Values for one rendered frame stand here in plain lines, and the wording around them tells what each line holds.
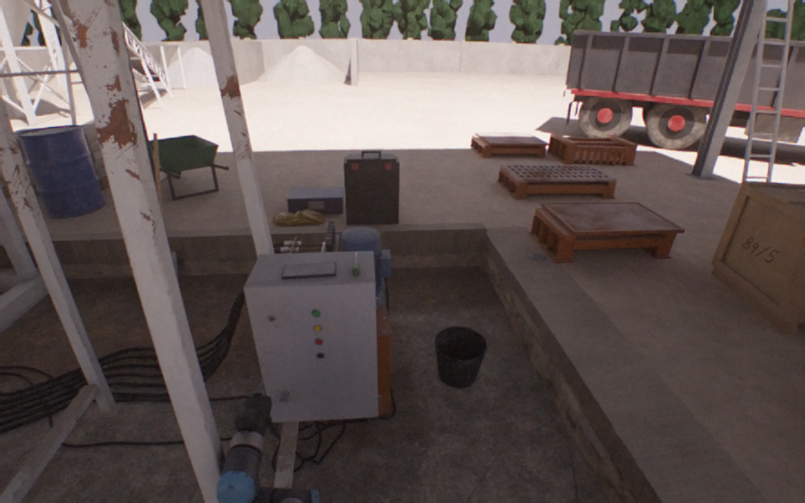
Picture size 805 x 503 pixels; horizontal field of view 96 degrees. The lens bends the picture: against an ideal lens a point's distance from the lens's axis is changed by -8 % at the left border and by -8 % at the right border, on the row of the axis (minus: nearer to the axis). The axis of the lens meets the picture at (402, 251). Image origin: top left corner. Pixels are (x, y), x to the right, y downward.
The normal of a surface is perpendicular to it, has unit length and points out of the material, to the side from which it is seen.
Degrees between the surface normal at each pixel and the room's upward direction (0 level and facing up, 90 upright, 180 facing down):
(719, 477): 0
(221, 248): 90
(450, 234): 90
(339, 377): 90
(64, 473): 0
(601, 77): 90
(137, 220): 81
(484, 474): 0
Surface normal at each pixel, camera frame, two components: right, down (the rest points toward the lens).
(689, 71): -0.47, 0.40
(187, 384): 0.10, 0.30
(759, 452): 0.01, -0.89
